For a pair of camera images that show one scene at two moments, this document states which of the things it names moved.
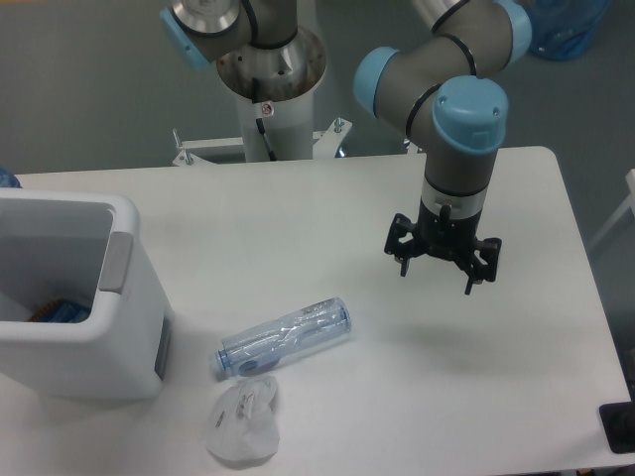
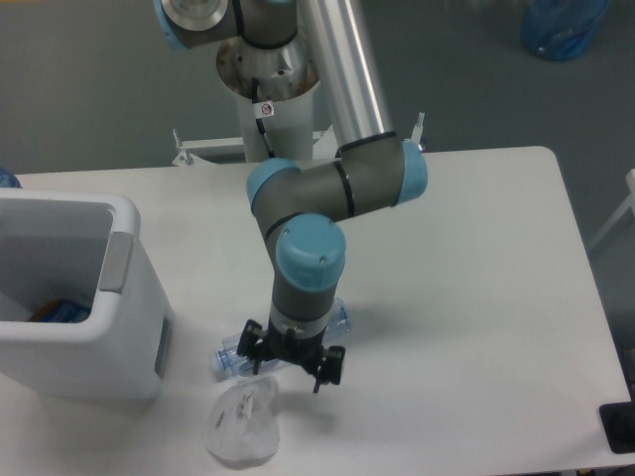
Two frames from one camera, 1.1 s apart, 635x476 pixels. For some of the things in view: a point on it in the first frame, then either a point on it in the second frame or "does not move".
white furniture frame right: [630, 180] does not move
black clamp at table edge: [618, 422] does not move
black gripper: [444, 235] → [288, 346]
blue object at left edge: [8, 178] does not move
